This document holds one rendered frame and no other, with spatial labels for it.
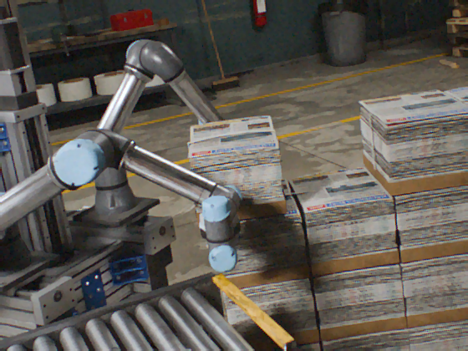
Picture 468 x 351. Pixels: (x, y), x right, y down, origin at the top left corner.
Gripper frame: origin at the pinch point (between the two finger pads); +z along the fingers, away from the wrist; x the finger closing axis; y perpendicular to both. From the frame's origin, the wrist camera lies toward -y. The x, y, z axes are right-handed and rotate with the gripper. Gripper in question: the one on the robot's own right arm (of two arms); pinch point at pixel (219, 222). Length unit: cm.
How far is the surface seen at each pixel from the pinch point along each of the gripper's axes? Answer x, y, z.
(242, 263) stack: -5.3, -16.3, 3.5
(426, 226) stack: -65, -13, 4
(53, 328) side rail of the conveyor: 45, -5, -43
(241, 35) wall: -51, -32, 718
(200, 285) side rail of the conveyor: 7.4, -5.6, -30.8
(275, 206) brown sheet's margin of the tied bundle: -18.0, 1.4, 2.9
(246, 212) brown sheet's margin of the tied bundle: -8.6, 0.8, 3.2
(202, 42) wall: -4, -32, 701
